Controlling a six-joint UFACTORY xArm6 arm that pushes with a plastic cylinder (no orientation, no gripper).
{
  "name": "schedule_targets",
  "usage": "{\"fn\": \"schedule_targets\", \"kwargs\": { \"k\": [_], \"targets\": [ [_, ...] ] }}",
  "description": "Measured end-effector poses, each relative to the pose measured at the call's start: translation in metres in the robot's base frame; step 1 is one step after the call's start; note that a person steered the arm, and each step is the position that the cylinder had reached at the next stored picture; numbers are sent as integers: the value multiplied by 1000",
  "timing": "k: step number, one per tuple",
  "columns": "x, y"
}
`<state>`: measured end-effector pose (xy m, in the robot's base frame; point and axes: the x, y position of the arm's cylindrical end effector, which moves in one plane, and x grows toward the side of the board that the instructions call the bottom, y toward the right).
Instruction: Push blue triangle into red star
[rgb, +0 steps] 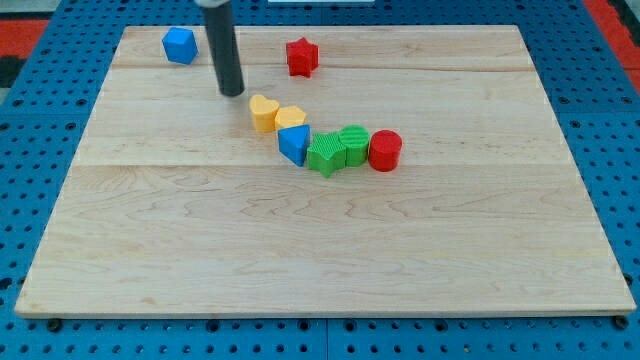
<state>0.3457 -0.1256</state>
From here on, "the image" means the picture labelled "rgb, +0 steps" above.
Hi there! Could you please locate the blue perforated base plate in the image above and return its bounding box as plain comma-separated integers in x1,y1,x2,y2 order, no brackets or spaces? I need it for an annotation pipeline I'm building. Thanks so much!
1,0,639,359

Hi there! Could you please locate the blue triangle block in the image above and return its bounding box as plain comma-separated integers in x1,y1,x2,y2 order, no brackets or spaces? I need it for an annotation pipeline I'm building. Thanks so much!
277,124,310,167

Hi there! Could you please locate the yellow heart block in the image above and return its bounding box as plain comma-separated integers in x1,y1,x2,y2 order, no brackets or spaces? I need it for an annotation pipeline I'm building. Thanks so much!
249,94,280,133

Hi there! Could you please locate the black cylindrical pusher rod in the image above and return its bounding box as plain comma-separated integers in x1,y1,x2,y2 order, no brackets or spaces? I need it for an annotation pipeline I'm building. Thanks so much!
195,0,245,97

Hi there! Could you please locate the light wooden board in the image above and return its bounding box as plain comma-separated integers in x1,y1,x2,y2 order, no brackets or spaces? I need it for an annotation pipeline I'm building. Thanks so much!
15,25,636,319

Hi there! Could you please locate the red cylinder block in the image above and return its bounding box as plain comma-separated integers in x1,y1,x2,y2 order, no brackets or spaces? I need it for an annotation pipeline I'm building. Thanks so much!
368,130,403,172

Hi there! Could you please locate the red star block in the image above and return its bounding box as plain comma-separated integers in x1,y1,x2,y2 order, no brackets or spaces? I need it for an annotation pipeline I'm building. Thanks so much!
285,37,319,78

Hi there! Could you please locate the yellow pentagon block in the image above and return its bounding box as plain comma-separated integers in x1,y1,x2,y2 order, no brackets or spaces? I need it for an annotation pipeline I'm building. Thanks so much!
275,105,307,130

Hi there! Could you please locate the green cylinder block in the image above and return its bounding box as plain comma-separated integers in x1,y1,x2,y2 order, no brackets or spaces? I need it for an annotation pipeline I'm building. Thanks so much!
338,125,370,167

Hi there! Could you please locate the green star block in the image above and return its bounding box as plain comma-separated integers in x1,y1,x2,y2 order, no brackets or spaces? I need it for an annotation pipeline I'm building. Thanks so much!
306,132,346,178

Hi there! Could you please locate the blue cube block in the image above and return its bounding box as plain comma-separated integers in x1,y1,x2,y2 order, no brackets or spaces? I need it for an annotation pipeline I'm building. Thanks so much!
162,27,199,65

